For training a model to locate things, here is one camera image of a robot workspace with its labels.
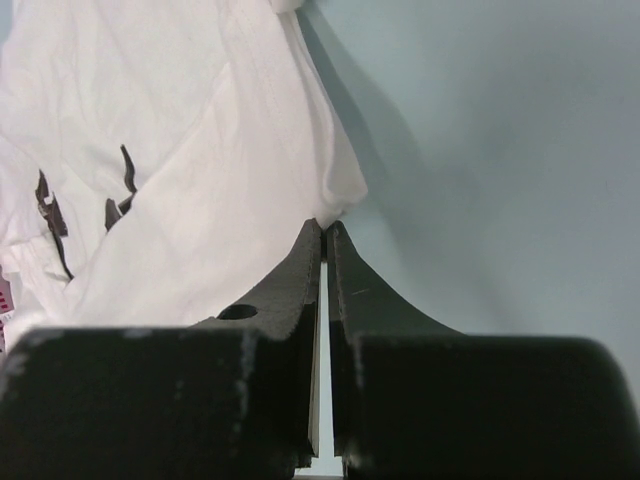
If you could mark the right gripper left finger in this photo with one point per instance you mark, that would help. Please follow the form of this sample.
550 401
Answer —
231 397

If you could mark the white printed t shirt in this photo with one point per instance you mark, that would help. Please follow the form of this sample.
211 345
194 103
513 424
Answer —
159 158

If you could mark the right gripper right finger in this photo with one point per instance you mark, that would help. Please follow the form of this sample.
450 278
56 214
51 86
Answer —
416 399

